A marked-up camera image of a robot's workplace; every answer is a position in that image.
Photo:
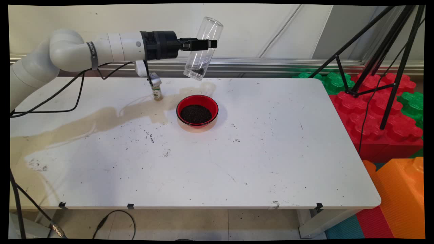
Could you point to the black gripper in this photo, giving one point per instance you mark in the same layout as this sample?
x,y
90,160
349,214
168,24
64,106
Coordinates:
x,y
159,44

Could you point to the clear plastic jar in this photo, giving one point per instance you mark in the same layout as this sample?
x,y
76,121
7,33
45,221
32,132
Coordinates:
x,y
210,30

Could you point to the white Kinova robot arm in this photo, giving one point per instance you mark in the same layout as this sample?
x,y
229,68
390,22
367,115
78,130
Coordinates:
x,y
67,51

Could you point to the red bowl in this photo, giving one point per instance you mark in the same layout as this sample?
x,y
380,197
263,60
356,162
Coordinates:
x,y
184,101

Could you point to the green capped spice bottle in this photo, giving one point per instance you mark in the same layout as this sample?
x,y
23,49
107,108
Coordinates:
x,y
157,94

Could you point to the black seeds in bowl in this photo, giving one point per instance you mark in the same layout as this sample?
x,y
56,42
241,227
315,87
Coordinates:
x,y
196,114

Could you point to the green giant building block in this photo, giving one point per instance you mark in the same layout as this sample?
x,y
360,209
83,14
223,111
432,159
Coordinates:
x,y
335,83
412,106

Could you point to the black tripod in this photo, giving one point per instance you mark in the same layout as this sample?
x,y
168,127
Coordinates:
x,y
401,67

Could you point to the white table leg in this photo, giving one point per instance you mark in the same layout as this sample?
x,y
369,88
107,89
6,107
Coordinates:
x,y
37,230
318,223

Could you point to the red giant building block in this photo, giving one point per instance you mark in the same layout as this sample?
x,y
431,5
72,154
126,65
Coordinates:
x,y
390,145

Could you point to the teal foam floor mat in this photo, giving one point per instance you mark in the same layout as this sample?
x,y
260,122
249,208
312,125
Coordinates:
x,y
344,230

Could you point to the red foam floor mat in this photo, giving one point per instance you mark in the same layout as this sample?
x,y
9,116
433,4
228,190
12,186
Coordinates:
x,y
373,223

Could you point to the orange giant building block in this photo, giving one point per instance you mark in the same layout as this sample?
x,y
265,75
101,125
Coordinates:
x,y
400,196

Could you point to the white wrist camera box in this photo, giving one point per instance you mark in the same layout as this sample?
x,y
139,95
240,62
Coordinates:
x,y
140,67

